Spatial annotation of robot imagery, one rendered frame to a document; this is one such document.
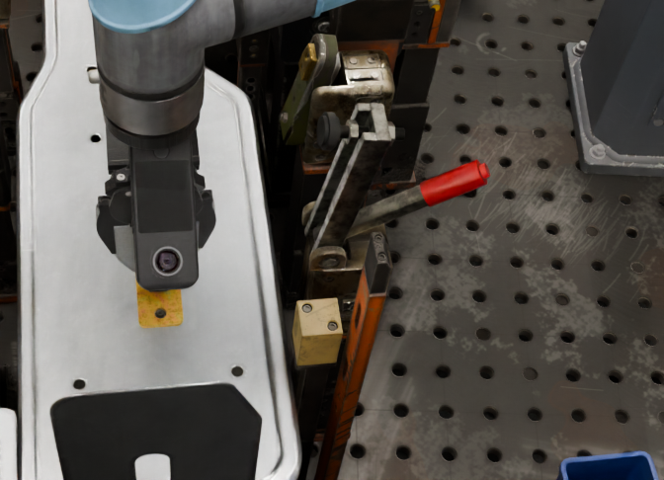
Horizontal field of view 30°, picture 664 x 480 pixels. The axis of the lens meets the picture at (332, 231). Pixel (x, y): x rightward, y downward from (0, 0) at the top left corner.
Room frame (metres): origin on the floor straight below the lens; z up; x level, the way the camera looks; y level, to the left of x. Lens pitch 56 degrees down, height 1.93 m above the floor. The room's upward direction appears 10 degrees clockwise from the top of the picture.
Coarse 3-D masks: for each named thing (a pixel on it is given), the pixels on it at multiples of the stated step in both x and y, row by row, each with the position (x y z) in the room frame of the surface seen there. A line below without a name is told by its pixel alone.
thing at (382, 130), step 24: (336, 120) 0.58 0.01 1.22; (360, 120) 0.60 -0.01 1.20; (384, 120) 0.59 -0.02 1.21; (336, 144) 0.57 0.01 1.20; (360, 144) 0.57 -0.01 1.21; (384, 144) 0.57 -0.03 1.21; (336, 168) 0.59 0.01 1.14; (360, 168) 0.57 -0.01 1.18; (336, 192) 0.59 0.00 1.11; (360, 192) 0.57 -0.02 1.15; (312, 216) 0.59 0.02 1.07; (336, 216) 0.57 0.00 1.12; (336, 240) 0.57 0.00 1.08
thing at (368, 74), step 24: (360, 72) 0.76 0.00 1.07; (384, 72) 0.77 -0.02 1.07; (312, 96) 0.73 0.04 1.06; (336, 96) 0.74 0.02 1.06; (360, 96) 0.74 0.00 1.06; (384, 96) 0.75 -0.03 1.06; (312, 120) 0.73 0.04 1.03; (312, 144) 0.73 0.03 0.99; (312, 168) 0.73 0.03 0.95; (312, 192) 0.74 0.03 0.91; (288, 216) 0.77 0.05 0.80; (288, 240) 0.76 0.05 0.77; (288, 264) 0.75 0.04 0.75; (288, 288) 0.73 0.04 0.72
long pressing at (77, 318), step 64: (64, 0) 0.85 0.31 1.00; (64, 64) 0.77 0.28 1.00; (64, 128) 0.69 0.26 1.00; (256, 128) 0.73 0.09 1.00; (64, 192) 0.62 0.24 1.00; (256, 192) 0.66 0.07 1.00; (64, 256) 0.55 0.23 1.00; (256, 256) 0.59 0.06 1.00; (64, 320) 0.49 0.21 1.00; (128, 320) 0.50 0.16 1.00; (192, 320) 0.51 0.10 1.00; (256, 320) 0.53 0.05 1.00; (64, 384) 0.43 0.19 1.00; (128, 384) 0.44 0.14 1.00; (256, 384) 0.47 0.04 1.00
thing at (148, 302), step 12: (144, 300) 0.52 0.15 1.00; (156, 300) 0.53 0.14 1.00; (168, 300) 0.53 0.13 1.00; (180, 300) 0.53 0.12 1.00; (144, 312) 0.51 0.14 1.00; (168, 312) 0.52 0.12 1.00; (180, 312) 0.52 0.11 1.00; (144, 324) 0.50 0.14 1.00; (156, 324) 0.50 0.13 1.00; (168, 324) 0.50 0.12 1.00; (180, 324) 0.51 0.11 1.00
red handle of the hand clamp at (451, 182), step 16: (448, 176) 0.61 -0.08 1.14; (464, 176) 0.61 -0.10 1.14; (480, 176) 0.61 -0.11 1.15; (416, 192) 0.60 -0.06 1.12; (432, 192) 0.60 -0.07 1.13; (448, 192) 0.60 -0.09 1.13; (464, 192) 0.60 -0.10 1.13; (368, 208) 0.60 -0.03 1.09; (384, 208) 0.59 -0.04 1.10; (400, 208) 0.59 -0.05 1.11; (416, 208) 0.60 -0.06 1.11; (320, 224) 0.59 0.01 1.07; (368, 224) 0.58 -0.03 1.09
